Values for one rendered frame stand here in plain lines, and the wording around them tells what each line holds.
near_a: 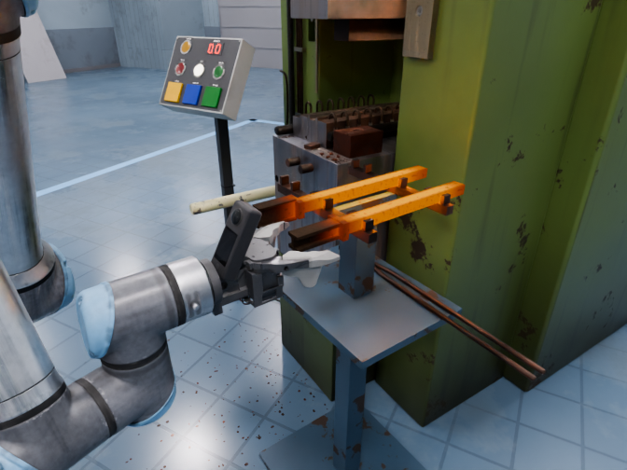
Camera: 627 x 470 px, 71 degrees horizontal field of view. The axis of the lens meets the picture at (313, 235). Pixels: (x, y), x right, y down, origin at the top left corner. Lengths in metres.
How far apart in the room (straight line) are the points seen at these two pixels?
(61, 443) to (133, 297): 0.19
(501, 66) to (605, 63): 0.38
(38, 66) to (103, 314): 10.35
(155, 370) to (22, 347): 0.16
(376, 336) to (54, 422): 0.59
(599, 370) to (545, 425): 0.43
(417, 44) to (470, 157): 0.31
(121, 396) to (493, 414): 1.41
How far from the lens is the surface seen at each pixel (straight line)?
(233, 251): 0.64
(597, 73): 1.47
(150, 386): 0.68
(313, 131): 1.41
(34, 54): 10.94
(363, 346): 0.92
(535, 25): 1.24
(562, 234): 1.58
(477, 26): 1.13
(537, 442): 1.80
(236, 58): 1.72
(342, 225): 0.76
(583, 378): 2.11
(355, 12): 1.37
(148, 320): 0.62
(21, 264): 0.96
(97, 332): 0.61
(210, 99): 1.72
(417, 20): 1.22
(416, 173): 1.05
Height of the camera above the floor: 1.29
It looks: 27 degrees down
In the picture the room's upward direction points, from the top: straight up
